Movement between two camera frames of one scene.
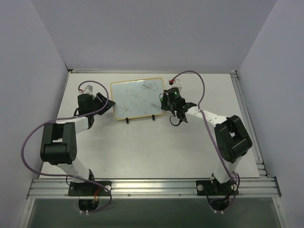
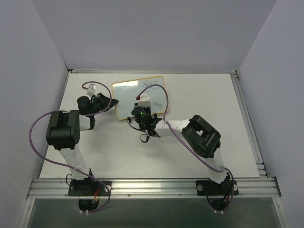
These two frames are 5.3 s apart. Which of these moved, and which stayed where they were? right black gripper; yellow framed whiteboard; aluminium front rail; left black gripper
Moved: right black gripper
Stayed: yellow framed whiteboard; aluminium front rail; left black gripper
